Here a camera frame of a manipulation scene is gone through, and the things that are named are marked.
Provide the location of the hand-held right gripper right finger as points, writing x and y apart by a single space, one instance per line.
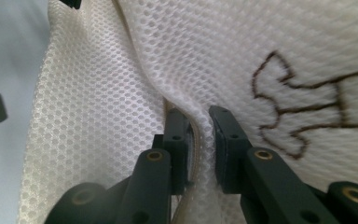
230 146

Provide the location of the white table board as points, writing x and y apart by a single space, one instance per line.
0 46

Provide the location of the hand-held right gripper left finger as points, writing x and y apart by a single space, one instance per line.
177 140

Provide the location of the cream cloth with print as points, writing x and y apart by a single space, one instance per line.
199 46

